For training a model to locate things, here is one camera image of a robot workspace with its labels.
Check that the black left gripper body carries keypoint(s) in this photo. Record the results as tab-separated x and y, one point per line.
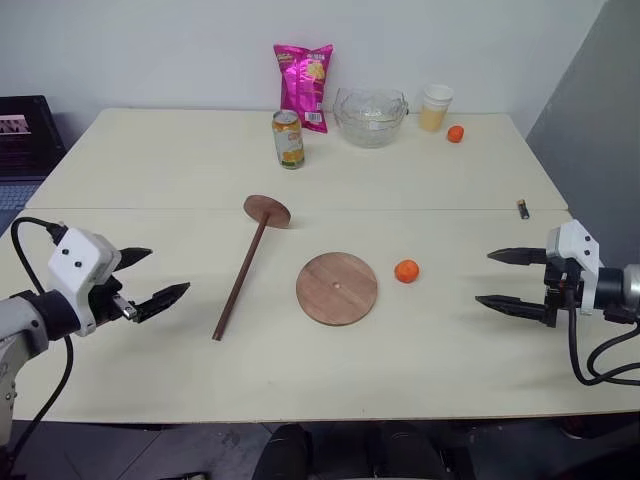
107	300

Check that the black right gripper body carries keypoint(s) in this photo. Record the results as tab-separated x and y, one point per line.
562	290

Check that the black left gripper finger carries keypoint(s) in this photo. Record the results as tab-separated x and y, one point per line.
162	299
131	256

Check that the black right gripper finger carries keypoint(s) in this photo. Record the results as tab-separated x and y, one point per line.
515	306
520	256

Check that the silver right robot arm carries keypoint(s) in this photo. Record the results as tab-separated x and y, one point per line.
620	287

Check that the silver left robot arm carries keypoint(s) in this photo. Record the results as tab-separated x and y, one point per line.
25	320

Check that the wooden stick with round base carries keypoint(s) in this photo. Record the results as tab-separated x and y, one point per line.
250	257

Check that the small black battery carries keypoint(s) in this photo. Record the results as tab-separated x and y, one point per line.
523	208

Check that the orange mandarin fruit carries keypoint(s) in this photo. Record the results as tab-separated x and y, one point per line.
455	134
407	270

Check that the dark laptop computer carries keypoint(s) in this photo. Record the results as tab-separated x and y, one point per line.
25	137

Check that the pale yellow cup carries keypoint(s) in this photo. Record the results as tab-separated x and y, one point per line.
432	119

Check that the round wooden base disc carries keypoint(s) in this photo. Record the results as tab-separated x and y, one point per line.
336	289

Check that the white paper cup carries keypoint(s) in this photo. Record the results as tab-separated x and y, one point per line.
438	96

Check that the yellow green drink can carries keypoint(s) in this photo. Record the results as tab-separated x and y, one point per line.
288	142

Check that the dark rounded shape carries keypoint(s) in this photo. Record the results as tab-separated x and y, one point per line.
285	452

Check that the clear glass bowl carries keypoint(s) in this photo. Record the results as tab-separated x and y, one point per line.
369	117

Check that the pink chip bag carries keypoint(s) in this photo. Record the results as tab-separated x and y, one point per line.
304	85

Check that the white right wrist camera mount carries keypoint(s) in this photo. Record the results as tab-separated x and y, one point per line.
575	245

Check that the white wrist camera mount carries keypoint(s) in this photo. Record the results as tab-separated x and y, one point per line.
80	260
575	245

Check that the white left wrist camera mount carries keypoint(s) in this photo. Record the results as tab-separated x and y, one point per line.
80	260

